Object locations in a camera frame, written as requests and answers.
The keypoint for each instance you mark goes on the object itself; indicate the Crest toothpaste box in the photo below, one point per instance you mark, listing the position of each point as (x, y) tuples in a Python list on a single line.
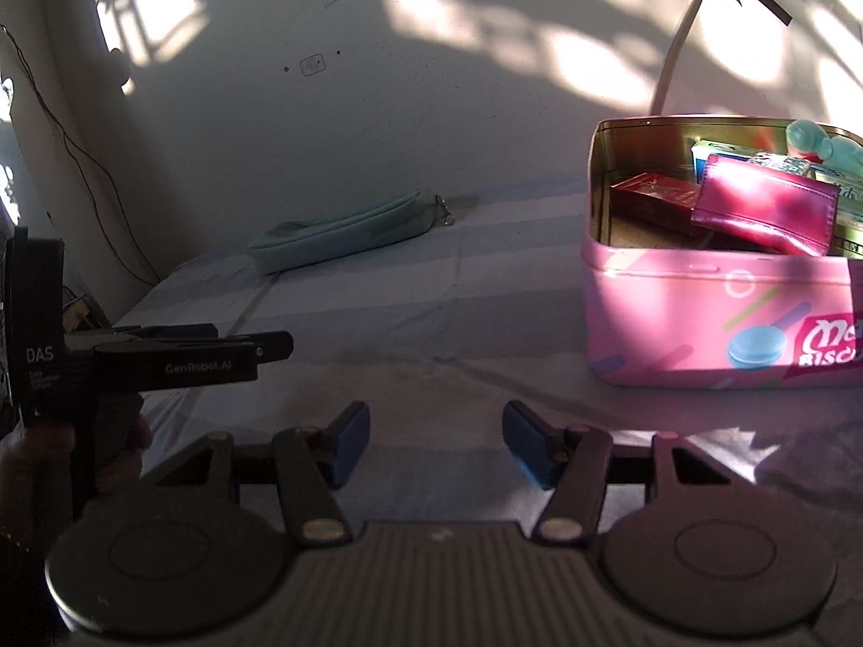
[(703, 149)]

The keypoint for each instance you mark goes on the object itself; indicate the red cigarette box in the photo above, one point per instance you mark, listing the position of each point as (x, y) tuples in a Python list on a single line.
[(657, 200)]

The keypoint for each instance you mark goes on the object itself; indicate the pink biscuit tin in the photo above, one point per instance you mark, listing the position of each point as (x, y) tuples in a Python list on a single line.
[(669, 310)]

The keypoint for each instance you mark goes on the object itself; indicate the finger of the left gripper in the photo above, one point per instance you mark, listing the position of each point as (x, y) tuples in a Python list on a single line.
[(269, 346)]

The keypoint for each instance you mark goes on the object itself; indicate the teal plush toy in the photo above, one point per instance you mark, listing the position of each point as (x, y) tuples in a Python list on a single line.
[(824, 153)]

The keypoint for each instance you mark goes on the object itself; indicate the person's left hand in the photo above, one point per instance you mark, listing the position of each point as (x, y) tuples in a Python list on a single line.
[(47, 483)]

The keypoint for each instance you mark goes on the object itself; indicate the shiny magenta pouch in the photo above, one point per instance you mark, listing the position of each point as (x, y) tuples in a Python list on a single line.
[(781, 212)]

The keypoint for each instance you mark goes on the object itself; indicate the teal zip pencil case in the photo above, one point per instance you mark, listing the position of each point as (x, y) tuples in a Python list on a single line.
[(296, 244)]

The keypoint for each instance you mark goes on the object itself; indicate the patterned black white box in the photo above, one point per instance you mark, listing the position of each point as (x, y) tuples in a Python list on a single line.
[(788, 164)]

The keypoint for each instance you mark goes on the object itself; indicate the small wall sticker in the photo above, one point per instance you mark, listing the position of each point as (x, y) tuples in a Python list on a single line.
[(312, 65)]

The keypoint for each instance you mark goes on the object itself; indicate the green packet box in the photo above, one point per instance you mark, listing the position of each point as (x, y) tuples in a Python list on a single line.
[(847, 240)]

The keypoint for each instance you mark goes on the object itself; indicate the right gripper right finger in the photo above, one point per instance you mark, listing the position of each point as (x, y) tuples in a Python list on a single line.
[(571, 463)]

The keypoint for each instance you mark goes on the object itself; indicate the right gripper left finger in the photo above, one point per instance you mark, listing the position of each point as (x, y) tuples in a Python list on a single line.
[(312, 464)]

